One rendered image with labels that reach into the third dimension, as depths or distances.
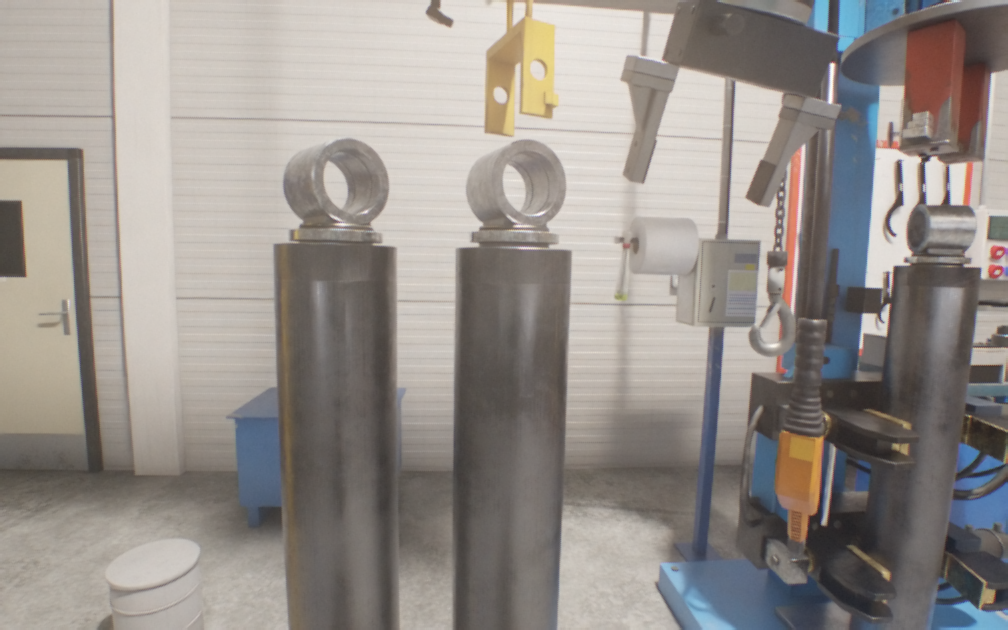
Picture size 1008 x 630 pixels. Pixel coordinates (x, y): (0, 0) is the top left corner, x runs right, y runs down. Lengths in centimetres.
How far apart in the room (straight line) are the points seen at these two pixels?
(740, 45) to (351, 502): 84
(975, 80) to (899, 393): 99
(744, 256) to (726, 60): 201
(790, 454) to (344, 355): 78
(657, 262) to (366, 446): 166
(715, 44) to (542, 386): 57
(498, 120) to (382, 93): 253
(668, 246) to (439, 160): 170
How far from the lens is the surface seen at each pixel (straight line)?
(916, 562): 202
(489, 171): 85
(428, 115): 343
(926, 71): 177
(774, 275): 108
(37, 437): 447
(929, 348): 183
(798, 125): 54
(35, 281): 426
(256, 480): 301
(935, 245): 187
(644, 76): 46
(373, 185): 94
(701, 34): 47
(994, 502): 371
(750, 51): 49
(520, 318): 81
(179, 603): 230
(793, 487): 101
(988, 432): 206
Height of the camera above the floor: 144
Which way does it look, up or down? 6 degrees down
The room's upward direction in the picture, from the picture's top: 1 degrees clockwise
